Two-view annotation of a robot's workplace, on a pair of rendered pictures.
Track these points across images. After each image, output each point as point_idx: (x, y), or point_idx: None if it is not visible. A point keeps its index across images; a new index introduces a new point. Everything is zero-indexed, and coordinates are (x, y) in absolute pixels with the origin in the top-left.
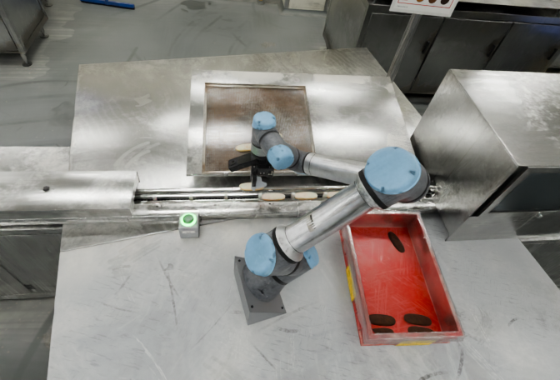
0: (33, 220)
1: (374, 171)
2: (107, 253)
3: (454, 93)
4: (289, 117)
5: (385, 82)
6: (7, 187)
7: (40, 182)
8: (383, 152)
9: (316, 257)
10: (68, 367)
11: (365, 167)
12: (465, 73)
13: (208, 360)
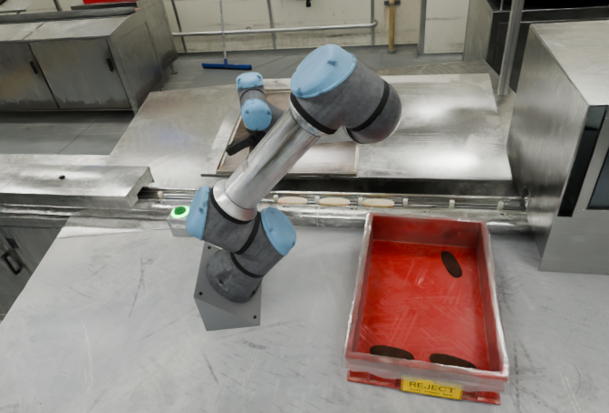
0: (44, 207)
1: (298, 74)
2: (96, 244)
3: (535, 52)
4: None
5: (480, 80)
6: (33, 176)
7: (61, 172)
8: (312, 52)
9: (285, 236)
10: (9, 338)
11: (293, 74)
12: (553, 25)
13: (145, 360)
